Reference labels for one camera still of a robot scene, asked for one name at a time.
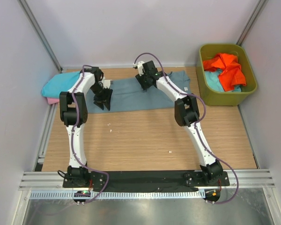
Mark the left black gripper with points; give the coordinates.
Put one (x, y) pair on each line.
(105, 100)

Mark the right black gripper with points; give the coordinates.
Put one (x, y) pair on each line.
(144, 86)

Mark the grey blue t shirt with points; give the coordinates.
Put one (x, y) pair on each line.
(128, 95)

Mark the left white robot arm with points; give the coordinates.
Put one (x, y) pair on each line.
(74, 115)

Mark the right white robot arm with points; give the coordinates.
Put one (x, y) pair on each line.
(186, 114)

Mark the folded turquoise t shirt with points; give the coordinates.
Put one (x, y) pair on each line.
(60, 83)

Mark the folded pink t shirt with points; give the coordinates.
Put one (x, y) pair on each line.
(51, 101)

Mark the light teal t shirt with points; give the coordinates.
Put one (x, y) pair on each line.
(213, 81)

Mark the olive green plastic bin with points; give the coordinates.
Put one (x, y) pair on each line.
(211, 97)

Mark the orange t shirt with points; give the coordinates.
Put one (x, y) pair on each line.
(228, 63)

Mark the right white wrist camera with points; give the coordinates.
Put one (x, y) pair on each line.
(139, 67)

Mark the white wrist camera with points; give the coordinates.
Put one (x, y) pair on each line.
(106, 83)
(139, 67)

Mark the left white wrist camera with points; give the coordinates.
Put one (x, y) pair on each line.
(106, 83)

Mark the aluminium left frame rail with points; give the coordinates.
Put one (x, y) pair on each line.
(44, 140)

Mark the aluminium frame rail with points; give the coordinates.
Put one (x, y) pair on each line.
(44, 140)
(247, 178)

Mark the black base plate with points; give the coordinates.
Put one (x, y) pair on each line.
(145, 179)

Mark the slotted cable duct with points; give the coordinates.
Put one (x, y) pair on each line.
(75, 194)

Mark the aluminium front frame rail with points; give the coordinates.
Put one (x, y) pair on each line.
(247, 178)

